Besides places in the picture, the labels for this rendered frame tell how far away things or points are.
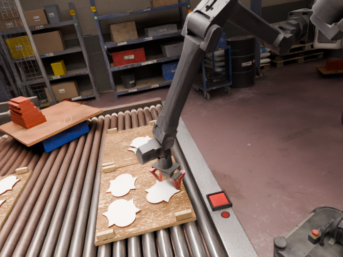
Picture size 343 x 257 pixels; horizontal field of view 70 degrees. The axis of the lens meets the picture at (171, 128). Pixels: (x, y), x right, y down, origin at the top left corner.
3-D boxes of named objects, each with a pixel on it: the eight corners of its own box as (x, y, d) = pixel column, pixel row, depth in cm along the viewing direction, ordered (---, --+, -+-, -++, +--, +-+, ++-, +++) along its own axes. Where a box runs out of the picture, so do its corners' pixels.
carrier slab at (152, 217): (173, 158, 122) (172, 155, 122) (196, 220, 86) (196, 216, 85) (102, 174, 118) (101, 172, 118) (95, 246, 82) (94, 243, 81)
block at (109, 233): (115, 233, 84) (114, 227, 83) (115, 237, 82) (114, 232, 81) (98, 237, 83) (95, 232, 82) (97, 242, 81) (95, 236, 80)
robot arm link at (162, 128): (227, 28, 64) (201, 13, 70) (212, 25, 60) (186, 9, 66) (175, 148, 88) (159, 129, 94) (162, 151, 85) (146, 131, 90)
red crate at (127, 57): (143, 58, 544) (141, 45, 532) (146, 61, 505) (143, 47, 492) (113, 63, 534) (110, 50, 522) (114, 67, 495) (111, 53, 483)
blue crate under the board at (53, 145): (68, 123, 184) (63, 110, 180) (91, 131, 165) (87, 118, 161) (25, 142, 164) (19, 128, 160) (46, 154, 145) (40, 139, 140)
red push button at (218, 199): (223, 195, 95) (223, 192, 95) (229, 205, 90) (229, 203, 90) (209, 198, 95) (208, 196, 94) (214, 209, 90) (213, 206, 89)
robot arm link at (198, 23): (234, -14, 57) (205, -26, 62) (203, 42, 63) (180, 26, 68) (298, 37, 89) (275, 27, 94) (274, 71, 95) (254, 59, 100)
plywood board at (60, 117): (66, 102, 197) (65, 100, 196) (103, 111, 166) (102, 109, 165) (-2, 129, 164) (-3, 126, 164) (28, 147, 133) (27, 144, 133)
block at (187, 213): (191, 213, 87) (190, 207, 85) (192, 217, 85) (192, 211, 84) (175, 217, 86) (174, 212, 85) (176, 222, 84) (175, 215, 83)
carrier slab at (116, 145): (161, 124, 159) (161, 122, 158) (172, 158, 122) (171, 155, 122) (106, 135, 156) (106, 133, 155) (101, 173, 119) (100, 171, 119)
